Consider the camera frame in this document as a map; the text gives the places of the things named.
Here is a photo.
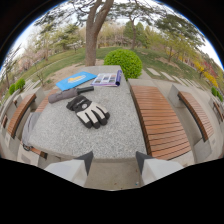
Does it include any blue booklet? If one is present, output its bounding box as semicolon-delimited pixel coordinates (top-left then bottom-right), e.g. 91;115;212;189
55;70;98;92

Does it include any open magazine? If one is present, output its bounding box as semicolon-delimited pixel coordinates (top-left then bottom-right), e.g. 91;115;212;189
90;69;123;88

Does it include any round green bush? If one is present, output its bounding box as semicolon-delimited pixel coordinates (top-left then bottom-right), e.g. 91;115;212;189
103;48;144;81

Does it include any wooden slat bench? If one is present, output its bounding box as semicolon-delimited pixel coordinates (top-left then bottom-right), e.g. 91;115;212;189
6;93;37;140
129;84;193;161
177;90;215;143
34;88;61;114
212;99;224;123

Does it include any large tree trunk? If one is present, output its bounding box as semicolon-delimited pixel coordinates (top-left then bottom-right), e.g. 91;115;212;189
83;0;115;67

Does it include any black and grey glove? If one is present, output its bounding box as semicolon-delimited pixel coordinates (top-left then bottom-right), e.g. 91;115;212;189
65;95;111;130

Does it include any grey folded umbrella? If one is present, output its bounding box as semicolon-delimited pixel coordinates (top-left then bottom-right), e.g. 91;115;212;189
47;85;95;105

